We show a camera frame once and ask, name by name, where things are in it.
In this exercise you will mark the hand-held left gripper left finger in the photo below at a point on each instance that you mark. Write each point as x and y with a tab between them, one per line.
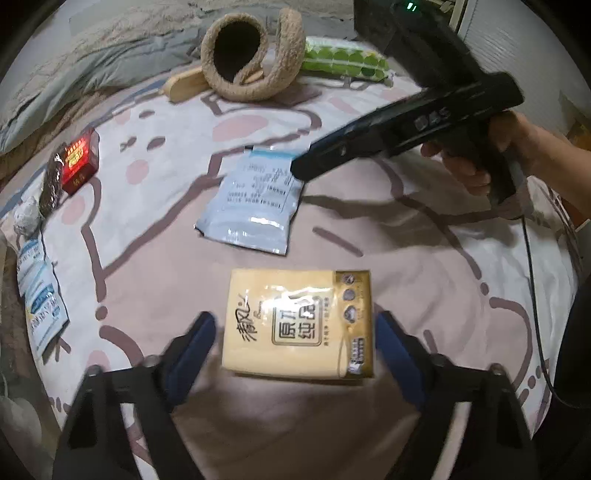
194	353

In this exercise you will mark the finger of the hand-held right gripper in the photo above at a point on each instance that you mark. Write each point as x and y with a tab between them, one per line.
337	150

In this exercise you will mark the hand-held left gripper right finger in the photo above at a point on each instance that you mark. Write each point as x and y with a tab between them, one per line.
401	362

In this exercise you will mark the silver packet with receipt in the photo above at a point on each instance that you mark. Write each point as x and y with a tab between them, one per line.
249	203

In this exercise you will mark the yellow tissue pack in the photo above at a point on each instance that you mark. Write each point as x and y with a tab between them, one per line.
295	323

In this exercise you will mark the red box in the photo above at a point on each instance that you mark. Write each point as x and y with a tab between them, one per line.
79	161

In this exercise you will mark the person's right forearm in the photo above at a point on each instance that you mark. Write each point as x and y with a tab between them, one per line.
572	180

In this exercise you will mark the person's right hand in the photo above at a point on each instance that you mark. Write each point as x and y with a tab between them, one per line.
526	143

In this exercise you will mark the printed cartoon blanket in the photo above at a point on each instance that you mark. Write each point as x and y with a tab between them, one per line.
184	267

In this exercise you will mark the green dotted tissue pack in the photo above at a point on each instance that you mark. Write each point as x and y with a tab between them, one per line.
346	60

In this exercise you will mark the white low cabinet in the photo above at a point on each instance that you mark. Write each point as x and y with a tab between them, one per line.
521	37

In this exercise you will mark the white blue sachet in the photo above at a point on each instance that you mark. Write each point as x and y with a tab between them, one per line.
31	263
46	309

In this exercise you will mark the crumpled white paper ball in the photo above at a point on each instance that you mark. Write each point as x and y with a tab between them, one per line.
27	218

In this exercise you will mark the dark foil packet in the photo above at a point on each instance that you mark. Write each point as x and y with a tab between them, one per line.
51	184

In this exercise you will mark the grey duvet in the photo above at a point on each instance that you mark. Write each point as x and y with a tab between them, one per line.
92	78

